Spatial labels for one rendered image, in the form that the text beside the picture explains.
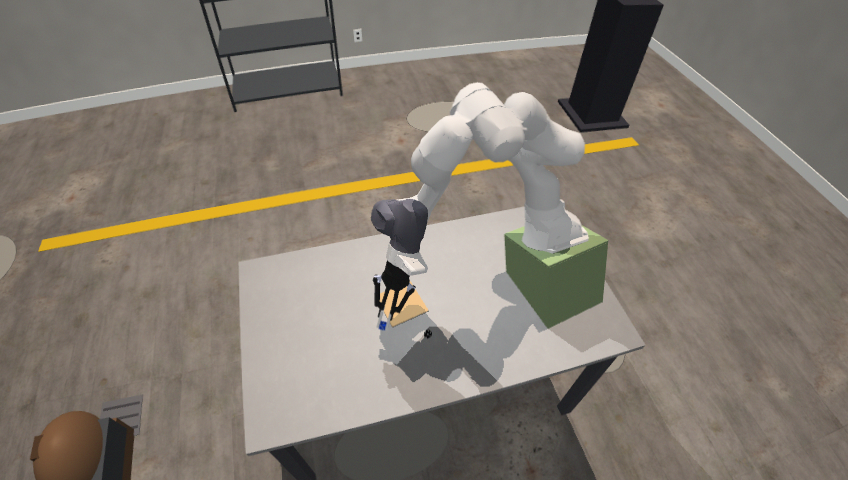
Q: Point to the tan flat mat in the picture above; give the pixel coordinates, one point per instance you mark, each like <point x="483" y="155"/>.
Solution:
<point x="412" y="308"/>

